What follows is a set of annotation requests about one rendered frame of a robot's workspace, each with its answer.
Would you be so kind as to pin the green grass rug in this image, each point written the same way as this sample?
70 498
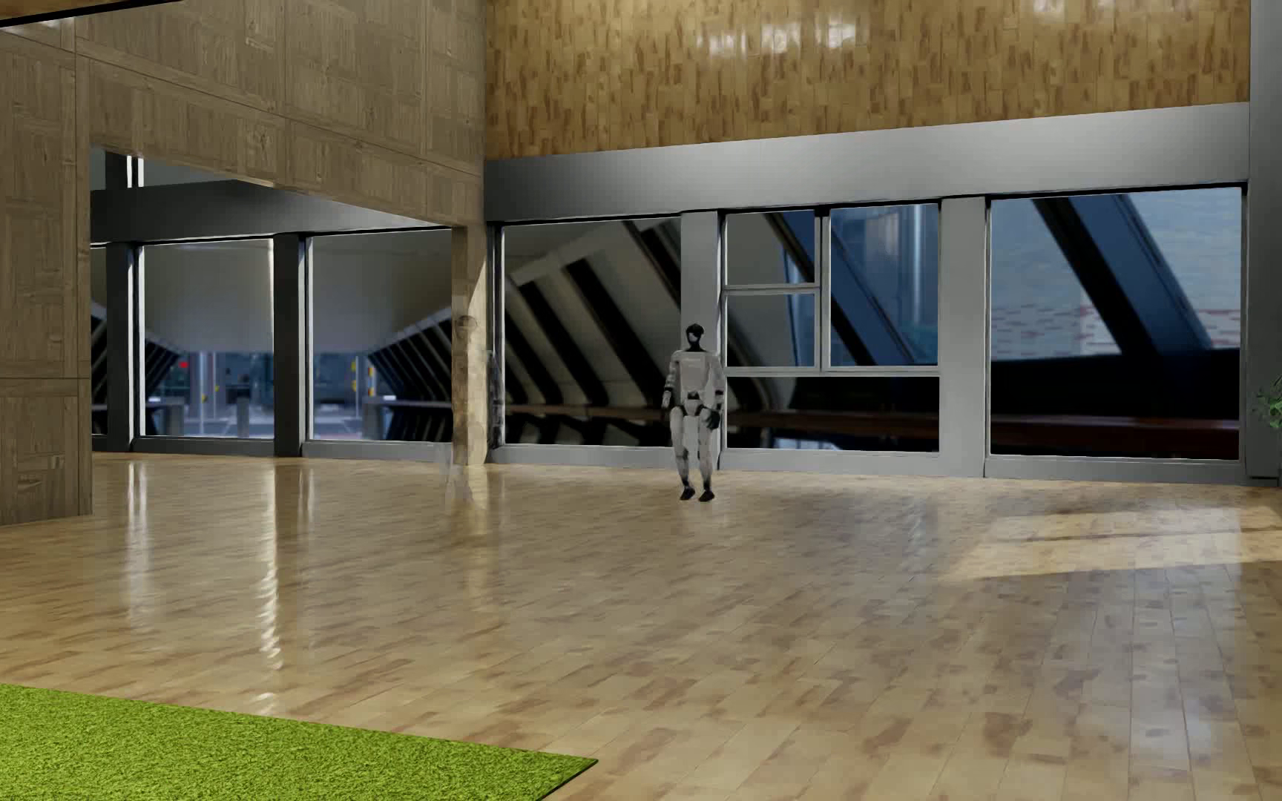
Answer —
151 751

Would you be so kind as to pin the wooden square pillar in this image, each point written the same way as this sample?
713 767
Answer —
469 345

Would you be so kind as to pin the grey framed window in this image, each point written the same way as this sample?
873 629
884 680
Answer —
825 295

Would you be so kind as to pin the white humanoid robot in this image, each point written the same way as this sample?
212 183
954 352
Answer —
693 389

